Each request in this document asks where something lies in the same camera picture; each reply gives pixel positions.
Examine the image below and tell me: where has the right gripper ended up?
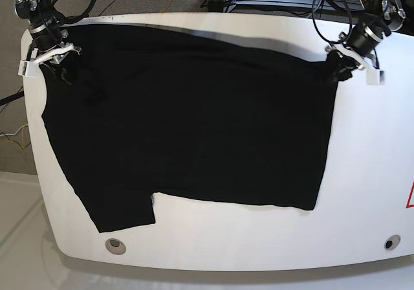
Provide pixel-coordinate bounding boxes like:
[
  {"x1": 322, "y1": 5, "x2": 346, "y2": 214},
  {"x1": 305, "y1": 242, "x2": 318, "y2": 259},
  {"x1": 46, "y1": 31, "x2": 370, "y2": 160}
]
[{"x1": 25, "y1": 28, "x2": 81, "y2": 85}]

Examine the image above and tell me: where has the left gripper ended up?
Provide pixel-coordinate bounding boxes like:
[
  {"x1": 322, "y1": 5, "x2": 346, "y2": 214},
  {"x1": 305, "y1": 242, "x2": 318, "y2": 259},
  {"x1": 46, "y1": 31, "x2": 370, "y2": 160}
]
[{"x1": 325, "y1": 24, "x2": 384, "y2": 82}]

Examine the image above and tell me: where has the black T-shirt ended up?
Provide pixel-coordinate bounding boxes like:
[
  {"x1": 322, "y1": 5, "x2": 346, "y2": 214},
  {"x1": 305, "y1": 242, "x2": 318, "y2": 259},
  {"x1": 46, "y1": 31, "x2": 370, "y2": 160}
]
[{"x1": 41, "y1": 25, "x2": 338, "y2": 232}]

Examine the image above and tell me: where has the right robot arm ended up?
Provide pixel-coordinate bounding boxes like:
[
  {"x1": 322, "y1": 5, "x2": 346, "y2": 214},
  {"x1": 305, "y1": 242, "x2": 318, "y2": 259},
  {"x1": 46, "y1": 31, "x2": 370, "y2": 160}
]
[{"x1": 14, "y1": 0, "x2": 97, "y2": 84}]

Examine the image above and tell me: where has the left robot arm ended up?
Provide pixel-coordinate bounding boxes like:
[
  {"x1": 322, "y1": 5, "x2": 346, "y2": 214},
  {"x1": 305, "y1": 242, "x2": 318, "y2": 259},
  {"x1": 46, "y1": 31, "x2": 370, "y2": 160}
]
[{"x1": 311, "y1": 0, "x2": 406, "y2": 85}]

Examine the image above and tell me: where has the red triangle warning sticker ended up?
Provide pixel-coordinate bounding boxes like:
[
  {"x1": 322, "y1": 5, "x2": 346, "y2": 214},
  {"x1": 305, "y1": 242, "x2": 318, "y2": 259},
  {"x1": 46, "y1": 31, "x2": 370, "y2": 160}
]
[{"x1": 406, "y1": 183, "x2": 414, "y2": 208}]

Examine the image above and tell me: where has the round table grommet hole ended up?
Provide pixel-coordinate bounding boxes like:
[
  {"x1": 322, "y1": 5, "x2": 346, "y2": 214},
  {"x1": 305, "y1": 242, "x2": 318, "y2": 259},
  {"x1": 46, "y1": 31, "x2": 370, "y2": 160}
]
[{"x1": 384, "y1": 235, "x2": 401, "y2": 251}]

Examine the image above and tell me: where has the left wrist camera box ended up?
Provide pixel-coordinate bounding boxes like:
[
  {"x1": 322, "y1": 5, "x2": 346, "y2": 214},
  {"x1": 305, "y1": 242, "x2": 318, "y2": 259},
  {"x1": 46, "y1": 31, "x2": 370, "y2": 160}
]
[{"x1": 366, "y1": 69, "x2": 385, "y2": 85}]

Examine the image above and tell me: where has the black floor cable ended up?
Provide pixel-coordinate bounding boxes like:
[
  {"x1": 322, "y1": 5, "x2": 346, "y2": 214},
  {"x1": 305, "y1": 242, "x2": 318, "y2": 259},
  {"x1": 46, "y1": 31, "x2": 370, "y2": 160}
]
[{"x1": 0, "y1": 91, "x2": 24, "y2": 106}]

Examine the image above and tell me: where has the yellow floor cable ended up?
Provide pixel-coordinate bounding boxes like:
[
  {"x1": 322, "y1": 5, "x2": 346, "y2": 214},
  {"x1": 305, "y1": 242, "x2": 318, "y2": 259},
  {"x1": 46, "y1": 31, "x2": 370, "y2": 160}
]
[{"x1": 0, "y1": 125, "x2": 30, "y2": 150}]

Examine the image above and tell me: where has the white floor cable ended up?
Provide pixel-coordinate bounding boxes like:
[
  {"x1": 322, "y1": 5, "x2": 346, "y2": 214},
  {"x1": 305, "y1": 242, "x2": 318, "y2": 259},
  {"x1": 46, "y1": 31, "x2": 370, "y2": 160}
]
[{"x1": 0, "y1": 124, "x2": 28, "y2": 140}]

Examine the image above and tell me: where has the aluminium frame rail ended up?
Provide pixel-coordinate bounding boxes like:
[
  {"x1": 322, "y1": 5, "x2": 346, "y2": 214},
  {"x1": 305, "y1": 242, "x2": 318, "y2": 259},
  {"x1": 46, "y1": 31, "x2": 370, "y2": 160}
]
[{"x1": 232, "y1": 0, "x2": 336, "y2": 12}]

